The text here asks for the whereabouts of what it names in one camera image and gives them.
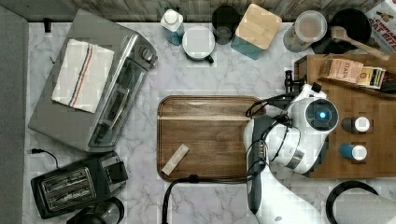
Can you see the glass blender jar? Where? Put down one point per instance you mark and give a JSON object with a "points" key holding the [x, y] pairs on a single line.
{"points": [[110, 211]]}

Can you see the cereal box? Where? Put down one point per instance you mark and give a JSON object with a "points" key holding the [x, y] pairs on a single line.
{"points": [[382, 19]]}

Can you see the clear jar with white lid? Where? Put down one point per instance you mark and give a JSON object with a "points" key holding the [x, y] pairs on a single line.
{"points": [[309, 27]]}

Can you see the wooden spoon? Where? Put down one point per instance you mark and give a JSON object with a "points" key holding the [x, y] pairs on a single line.
{"points": [[340, 33]]}

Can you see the black silver toaster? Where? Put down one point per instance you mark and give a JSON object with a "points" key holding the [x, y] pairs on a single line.
{"points": [[79, 184]]}

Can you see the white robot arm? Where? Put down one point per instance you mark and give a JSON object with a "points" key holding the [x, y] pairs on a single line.
{"points": [[297, 139]]}

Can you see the dark grey cylindrical canister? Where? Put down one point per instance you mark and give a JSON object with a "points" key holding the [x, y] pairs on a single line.
{"points": [[356, 125]]}

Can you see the blue cylindrical canister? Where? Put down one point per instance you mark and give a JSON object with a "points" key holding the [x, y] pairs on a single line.
{"points": [[354, 152]]}

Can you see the wooden serving tray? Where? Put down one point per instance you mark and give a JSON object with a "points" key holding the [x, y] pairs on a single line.
{"points": [[212, 127]]}

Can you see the blue bottle with white cap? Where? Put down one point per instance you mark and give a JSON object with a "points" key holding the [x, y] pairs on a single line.
{"points": [[172, 23]]}

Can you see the silver toaster oven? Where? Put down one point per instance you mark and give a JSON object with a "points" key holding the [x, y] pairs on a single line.
{"points": [[99, 131]]}

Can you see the teal canister with wooden lid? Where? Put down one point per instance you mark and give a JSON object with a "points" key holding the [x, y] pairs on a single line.
{"points": [[255, 32]]}

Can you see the orange Stash tea packet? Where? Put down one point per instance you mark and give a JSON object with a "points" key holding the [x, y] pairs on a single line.
{"points": [[341, 69]]}

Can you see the yellow tea packet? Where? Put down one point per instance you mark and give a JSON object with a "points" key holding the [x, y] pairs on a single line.
{"points": [[371, 77]]}

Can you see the black Taylors tea box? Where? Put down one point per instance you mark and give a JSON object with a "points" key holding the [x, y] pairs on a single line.
{"points": [[388, 83]]}

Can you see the dark grey cup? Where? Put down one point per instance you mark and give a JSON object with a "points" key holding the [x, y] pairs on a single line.
{"points": [[225, 19]]}

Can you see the striped white dish towel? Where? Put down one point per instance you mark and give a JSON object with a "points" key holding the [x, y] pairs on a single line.
{"points": [[83, 75]]}

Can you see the small wooden block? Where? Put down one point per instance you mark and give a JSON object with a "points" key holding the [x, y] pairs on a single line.
{"points": [[176, 158]]}

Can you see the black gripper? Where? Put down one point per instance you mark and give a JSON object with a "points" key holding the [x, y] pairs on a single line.
{"points": [[293, 84]]}

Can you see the mug with white lid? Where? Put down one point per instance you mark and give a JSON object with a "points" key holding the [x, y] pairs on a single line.
{"points": [[198, 43]]}

